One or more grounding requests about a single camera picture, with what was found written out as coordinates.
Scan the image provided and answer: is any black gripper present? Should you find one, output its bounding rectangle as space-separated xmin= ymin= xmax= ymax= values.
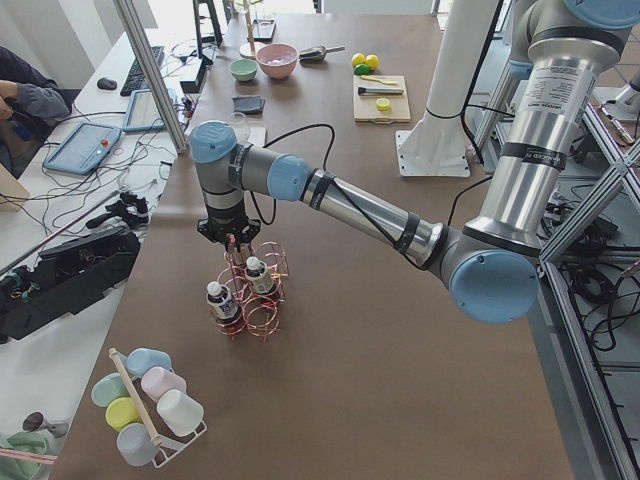
xmin=197 ymin=218 xmax=261 ymax=267

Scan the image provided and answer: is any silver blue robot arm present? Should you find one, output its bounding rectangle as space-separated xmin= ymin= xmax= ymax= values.
xmin=190 ymin=1 xmax=639 ymax=323

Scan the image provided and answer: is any tea bottle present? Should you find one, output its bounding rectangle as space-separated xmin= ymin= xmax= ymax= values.
xmin=245 ymin=256 xmax=275 ymax=295
xmin=207 ymin=281 xmax=238 ymax=324

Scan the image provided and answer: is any cream rabbit tray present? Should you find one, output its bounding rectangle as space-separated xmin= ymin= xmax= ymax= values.
xmin=234 ymin=124 xmax=266 ymax=147

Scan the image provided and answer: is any clear wine glass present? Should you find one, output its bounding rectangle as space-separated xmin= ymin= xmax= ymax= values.
xmin=227 ymin=112 xmax=251 ymax=143

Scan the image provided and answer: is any grey folded cloth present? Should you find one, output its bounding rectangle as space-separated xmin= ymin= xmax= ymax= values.
xmin=232 ymin=95 xmax=266 ymax=115

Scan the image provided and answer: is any pink plastic cup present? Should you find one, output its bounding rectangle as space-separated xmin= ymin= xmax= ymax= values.
xmin=140 ymin=366 xmax=187 ymax=402

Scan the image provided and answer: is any blue teach pendant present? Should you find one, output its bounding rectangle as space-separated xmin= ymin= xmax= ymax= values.
xmin=122 ymin=89 xmax=165 ymax=133
xmin=43 ymin=122 xmax=122 ymax=175

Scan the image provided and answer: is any black open equipment case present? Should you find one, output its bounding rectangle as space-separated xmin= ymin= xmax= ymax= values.
xmin=1 ymin=227 xmax=140 ymax=341

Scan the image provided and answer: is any mint green bowl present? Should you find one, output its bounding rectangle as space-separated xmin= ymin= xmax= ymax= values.
xmin=229 ymin=58 xmax=258 ymax=82

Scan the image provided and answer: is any white plastic cup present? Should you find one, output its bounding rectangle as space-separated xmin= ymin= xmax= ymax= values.
xmin=156 ymin=389 xmax=204 ymax=437

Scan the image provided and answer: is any bamboo cutting board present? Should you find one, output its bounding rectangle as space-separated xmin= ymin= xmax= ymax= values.
xmin=353 ymin=75 xmax=411 ymax=123

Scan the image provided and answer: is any pink bowl of ice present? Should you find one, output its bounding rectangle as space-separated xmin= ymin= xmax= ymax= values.
xmin=256 ymin=43 xmax=299 ymax=80

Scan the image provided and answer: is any black keyboard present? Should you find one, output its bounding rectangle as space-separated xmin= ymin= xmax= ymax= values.
xmin=119 ymin=46 xmax=164 ymax=97

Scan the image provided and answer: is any mint plastic cup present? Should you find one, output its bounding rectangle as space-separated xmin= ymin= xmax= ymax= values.
xmin=91 ymin=372 xmax=129 ymax=408

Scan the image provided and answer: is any wooden glass drying stand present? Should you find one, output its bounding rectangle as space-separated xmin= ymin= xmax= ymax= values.
xmin=232 ymin=0 xmax=264 ymax=59

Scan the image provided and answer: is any steel muddler black tip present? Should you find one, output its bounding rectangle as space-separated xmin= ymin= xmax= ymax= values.
xmin=357 ymin=86 xmax=404 ymax=96

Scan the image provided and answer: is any halved lemon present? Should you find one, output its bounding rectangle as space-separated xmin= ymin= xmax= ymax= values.
xmin=376 ymin=98 xmax=391 ymax=111

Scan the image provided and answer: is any metal ice scoop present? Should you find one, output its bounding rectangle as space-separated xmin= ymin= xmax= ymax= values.
xmin=299 ymin=46 xmax=346 ymax=63

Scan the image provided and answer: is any yellow plastic cup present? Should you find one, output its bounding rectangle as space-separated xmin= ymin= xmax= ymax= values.
xmin=105 ymin=397 xmax=142 ymax=432

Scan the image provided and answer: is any black computer mouse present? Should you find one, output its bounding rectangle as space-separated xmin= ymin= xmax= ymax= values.
xmin=96 ymin=77 xmax=118 ymax=91

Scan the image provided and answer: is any yellow plastic knife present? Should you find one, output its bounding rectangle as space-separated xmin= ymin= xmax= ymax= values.
xmin=359 ymin=75 xmax=398 ymax=85

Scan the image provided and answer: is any white cup rack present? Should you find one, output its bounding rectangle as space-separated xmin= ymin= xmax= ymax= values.
xmin=109 ymin=348 xmax=207 ymax=469

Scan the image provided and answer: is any grey blue plastic cup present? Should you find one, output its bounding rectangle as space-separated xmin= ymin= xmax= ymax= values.
xmin=116 ymin=423 xmax=158 ymax=467

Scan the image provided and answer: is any person at desk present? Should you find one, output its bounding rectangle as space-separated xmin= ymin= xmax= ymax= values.
xmin=1 ymin=47 xmax=71 ymax=178

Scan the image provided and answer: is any copper wire bottle basket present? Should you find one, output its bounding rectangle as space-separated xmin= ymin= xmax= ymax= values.
xmin=210 ymin=241 xmax=289 ymax=342

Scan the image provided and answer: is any black wire glass rack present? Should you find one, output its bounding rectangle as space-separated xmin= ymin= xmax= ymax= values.
xmin=252 ymin=19 xmax=276 ymax=43

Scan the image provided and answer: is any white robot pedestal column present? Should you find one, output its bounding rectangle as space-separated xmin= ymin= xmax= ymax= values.
xmin=396 ymin=0 xmax=502 ymax=177

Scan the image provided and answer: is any aluminium frame post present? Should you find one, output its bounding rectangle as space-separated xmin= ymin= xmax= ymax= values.
xmin=114 ymin=0 xmax=188 ymax=154

